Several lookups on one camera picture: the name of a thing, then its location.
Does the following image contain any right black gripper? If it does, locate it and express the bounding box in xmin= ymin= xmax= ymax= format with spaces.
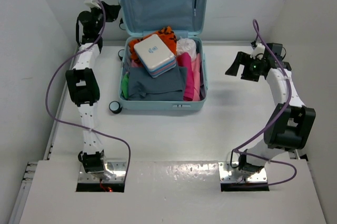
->
xmin=225 ymin=52 xmax=263 ymax=82

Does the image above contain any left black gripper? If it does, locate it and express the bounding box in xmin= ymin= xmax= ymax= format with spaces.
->
xmin=91 ymin=2 xmax=121 ymax=34

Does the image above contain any light blue hardshell suitcase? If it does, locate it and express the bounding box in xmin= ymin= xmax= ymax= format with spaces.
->
xmin=118 ymin=0 xmax=207 ymax=111

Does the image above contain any pink sweatshirt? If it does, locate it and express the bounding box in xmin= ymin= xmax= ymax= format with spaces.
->
xmin=130 ymin=52 xmax=205 ymax=101

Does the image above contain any magenta cloth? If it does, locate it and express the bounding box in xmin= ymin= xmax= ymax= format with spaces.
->
xmin=177 ymin=52 xmax=194 ymax=102

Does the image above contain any white plastic bag bundle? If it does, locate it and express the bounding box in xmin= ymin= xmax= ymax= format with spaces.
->
xmin=176 ymin=38 xmax=197 ymax=61

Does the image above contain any orange patterned fleece cloth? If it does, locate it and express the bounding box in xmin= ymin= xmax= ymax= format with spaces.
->
xmin=128 ymin=26 xmax=177 ymax=64

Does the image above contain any white first aid case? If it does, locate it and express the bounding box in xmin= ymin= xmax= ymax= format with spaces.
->
xmin=134 ymin=34 xmax=176 ymax=78

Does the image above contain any green towel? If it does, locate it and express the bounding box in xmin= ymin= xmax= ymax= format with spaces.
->
xmin=121 ymin=72 xmax=129 ymax=100

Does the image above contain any grey-blue garment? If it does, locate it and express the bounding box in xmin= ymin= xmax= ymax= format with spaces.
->
xmin=128 ymin=66 xmax=187 ymax=101

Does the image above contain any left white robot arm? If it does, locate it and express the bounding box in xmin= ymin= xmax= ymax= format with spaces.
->
xmin=65 ymin=2 xmax=121 ymax=177

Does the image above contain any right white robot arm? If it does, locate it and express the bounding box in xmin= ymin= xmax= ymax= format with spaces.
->
xmin=225 ymin=42 xmax=316 ymax=174

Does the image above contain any lid suitcase wheel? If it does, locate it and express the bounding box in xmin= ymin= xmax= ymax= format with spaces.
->
xmin=118 ymin=18 xmax=126 ymax=31

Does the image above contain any rear suitcase wheel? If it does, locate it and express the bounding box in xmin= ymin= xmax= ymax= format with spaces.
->
xmin=117 ymin=49 xmax=125 ymax=61

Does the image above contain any front suitcase wheel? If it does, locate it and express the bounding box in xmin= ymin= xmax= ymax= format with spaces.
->
xmin=108 ymin=101 xmax=122 ymax=114

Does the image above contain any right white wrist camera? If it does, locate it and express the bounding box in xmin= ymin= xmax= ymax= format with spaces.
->
xmin=250 ymin=43 xmax=265 ymax=60

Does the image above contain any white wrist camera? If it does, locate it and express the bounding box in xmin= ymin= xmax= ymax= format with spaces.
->
xmin=250 ymin=43 xmax=265 ymax=60
xmin=84 ymin=0 xmax=102 ymax=9

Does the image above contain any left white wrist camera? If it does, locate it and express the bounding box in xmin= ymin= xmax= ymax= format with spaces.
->
xmin=84 ymin=0 xmax=102 ymax=9

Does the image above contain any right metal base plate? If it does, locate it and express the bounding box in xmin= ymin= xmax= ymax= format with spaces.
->
xmin=218 ymin=161 xmax=268 ymax=184

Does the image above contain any metal base plate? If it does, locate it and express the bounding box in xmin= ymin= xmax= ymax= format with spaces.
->
xmin=218 ymin=161 xmax=268 ymax=184
xmin=77 ymin=159 xmax=127 ymax=184

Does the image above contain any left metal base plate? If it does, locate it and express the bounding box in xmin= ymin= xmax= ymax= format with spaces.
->
xmin=77 ymin=159 xmax=127 ymax=184

